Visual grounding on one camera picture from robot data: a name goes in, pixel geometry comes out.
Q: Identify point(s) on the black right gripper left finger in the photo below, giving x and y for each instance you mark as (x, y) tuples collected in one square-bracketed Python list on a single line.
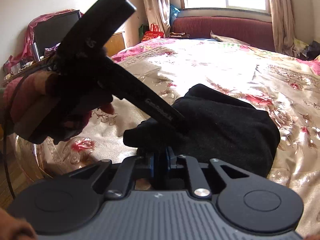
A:
[(67, 202)]

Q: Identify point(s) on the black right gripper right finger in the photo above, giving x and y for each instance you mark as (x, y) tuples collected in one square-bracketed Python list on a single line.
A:
[(248, 203)]

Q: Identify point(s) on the black pants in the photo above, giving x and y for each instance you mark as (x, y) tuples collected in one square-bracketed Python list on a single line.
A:
[(215, 126)]

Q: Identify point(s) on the right hand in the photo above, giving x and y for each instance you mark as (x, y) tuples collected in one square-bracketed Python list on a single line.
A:
[(12, 228)]

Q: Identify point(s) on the left hand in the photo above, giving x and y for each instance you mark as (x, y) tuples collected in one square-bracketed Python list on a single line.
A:
[(47, 104)]

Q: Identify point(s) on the black monitor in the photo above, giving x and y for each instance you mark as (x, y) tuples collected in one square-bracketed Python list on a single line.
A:
[(49, 33)]

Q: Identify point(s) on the steel thermos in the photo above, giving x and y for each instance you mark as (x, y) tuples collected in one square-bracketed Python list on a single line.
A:
[(35, 52)]

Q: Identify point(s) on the red gift bag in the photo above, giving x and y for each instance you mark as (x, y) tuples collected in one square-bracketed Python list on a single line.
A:
[(154, 32)]

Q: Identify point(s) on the pink cloth behind monitor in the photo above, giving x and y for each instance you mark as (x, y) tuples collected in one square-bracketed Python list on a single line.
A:
[(29, 38)]

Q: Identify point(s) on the floral satin bedspread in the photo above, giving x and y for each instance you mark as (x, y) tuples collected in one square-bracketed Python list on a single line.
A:
[(287, 88)]

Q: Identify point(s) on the beige left curtain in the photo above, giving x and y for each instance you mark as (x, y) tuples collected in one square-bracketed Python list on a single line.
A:
[(158, 13)]

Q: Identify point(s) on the beige curtain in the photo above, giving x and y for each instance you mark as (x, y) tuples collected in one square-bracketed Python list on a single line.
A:
[(283, 26), (158, 13)]

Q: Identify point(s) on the blue plastic bag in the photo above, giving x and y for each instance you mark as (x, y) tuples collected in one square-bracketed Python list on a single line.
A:
[(173, 14)]

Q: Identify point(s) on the beige pillow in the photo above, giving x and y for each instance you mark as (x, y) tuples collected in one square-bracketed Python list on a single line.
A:
[(227, 39)]

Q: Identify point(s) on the maroon sofa backrest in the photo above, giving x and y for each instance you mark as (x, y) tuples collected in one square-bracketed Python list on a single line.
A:
[(257, 33)]

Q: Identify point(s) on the beige right curtain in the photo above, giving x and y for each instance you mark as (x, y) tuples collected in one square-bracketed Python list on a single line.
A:
[(283, 26)]

